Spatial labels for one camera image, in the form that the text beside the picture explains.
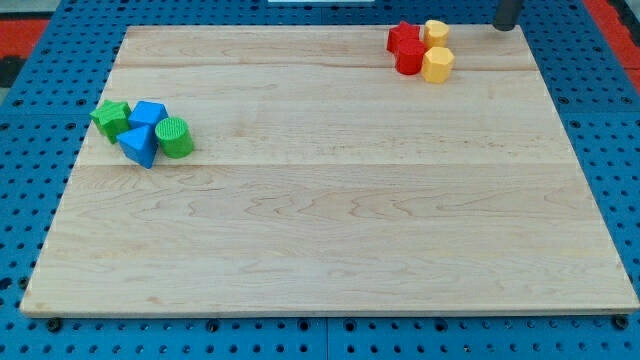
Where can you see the red cylinder block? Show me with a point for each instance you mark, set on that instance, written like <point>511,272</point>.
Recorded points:
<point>409,56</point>

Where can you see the red star block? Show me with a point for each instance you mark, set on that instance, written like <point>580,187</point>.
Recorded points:
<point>400,32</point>

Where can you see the blue triangle block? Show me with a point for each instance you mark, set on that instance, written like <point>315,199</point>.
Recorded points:
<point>139,145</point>

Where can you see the blue cube block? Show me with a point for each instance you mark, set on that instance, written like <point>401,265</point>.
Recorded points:
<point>147,113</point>

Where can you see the yellow hexagon block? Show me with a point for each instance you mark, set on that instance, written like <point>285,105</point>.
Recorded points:
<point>437,65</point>

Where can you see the yellow block at back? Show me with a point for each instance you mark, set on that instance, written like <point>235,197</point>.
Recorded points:
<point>435,34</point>

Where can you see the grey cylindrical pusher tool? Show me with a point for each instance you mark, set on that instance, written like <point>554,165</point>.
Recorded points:
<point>507,14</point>

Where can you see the wooden board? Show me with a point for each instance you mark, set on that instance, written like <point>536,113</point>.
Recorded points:
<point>325,183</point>

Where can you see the green cylinder block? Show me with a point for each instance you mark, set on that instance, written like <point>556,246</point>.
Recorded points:
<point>174,137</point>

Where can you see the green star block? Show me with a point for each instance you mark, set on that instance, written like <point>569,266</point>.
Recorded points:
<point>111,119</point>

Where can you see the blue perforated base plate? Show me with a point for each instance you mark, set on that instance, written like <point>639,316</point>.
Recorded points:
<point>589,55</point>

